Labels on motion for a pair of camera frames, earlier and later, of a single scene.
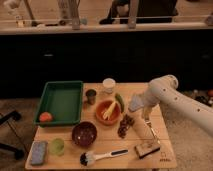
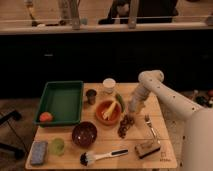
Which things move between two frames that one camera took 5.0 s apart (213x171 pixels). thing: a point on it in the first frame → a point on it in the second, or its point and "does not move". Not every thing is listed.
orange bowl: (108, 111) does not move
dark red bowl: (84, 133) does not move
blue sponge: (39, 152) does not move
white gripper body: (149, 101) → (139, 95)
